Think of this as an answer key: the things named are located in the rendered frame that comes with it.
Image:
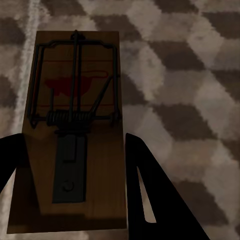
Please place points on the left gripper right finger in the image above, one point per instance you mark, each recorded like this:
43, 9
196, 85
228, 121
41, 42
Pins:
174, 219

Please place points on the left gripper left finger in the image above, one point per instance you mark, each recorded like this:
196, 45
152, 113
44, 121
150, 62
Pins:
10, 151

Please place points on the mousetrap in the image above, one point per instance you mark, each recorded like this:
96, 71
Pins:
71, 172

